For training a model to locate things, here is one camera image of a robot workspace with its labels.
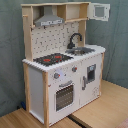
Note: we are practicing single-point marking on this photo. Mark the oven door with handle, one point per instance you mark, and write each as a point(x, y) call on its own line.
point(64, 96)

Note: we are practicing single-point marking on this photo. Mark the grey metal sink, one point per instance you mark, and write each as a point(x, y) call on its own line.
point(79, 51)

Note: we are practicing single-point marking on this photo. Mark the wooden toy kitchen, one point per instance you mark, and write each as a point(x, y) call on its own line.
point(62, 73)

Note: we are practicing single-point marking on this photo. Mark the white cabinet door grey window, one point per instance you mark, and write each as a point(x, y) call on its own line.
point(90, 79)

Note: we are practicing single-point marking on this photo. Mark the left red stove knob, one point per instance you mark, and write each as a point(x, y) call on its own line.
point(56, 75)

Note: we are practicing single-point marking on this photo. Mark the black stovetop red burners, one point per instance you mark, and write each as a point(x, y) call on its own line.
point(52, 59)

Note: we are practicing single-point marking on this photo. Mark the right red stove knob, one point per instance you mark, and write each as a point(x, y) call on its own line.
point(74, 69)

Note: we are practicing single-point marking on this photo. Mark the red stove knob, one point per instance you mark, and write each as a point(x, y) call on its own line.
point(56, 75)
point(74, 69)

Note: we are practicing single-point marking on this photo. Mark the white microwave door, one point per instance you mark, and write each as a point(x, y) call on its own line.
point(98, 11)

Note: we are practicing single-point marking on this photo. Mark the grey range hood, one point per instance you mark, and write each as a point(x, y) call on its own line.
point(48, 18)

